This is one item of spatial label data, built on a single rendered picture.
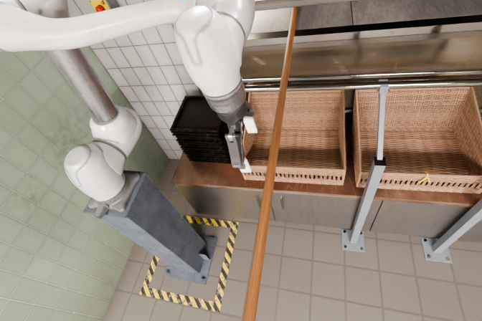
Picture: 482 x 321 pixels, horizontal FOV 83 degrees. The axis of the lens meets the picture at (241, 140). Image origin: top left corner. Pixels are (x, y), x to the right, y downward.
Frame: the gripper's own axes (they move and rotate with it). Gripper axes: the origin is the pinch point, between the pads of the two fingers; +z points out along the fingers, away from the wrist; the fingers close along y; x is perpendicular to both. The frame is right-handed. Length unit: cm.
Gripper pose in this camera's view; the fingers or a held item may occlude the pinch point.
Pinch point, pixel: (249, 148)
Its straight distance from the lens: 78.8
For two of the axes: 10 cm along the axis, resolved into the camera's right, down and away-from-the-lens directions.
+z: 2.6, 5.7, 7.8
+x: 9.5, -0.2, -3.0
